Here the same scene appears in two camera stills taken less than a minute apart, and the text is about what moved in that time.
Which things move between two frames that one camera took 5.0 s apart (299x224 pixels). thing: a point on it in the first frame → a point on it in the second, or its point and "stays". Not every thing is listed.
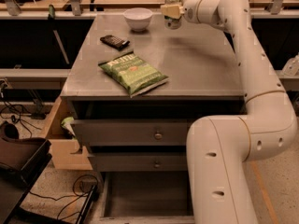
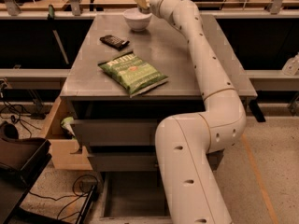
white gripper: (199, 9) → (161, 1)
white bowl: (137, 19) stays
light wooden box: (64, 145) stays
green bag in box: (65, 123) stays
